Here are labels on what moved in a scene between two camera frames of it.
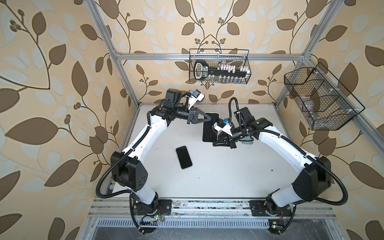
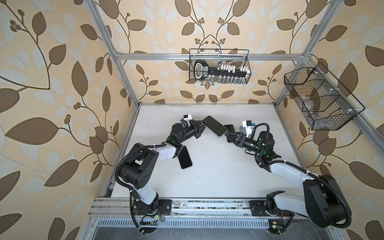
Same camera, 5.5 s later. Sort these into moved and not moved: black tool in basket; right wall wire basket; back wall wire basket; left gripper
Moved: left gripper
Not moved: back wall wire basket; right wall wire basket; black tool in basket
